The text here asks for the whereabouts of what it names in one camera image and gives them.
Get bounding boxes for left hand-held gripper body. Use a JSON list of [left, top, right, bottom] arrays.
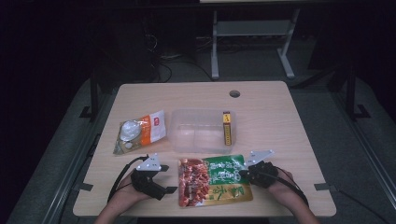
[[130, 152, 167, 201]]

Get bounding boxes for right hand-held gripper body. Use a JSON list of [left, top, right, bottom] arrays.
[[246, 149, 279, 189]]

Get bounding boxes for green and red food packet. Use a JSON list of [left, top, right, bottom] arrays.
[[177, 154, 254, 208]]

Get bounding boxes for clear plastic container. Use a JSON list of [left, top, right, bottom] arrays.
[[168, 107, 237, 154]]

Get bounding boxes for yellow brown snack packet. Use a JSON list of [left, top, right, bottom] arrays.
[[222, 111, 233, 147]]

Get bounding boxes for person's left hand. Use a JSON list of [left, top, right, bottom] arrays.
[[110, 174, 152, 211]]

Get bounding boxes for person's right hand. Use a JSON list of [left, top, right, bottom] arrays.
[[267, 169, 304, 209]]

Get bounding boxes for orange and white food packet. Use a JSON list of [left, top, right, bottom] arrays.
[[112, 109, 167, 156]]

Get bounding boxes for black tape strip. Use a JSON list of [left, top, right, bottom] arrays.
[[313, 183, 337, 192], [74, 182, 94, 192]]

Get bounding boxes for black metal stand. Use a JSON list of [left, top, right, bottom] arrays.
[[345, 63, 372, 121], [78, 69, 101, 122]]

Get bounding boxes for white metal stand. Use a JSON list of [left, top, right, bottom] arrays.
[[210, 8, 302, 80]]

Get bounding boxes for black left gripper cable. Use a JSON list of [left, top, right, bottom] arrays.
[[106, 155, 149, 203]]

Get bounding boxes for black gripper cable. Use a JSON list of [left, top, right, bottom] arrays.
[[275, 166, 310, 208], [106, 155, 149, 203]]

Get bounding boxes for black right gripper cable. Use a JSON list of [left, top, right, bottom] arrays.
[[275, 166, 310, 208]]

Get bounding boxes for thin black floor cable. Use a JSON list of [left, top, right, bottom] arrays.
[[335, 188, 391, 224]]

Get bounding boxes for black floor cables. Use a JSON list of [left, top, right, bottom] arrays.
[[148, 31, 216, 83]]

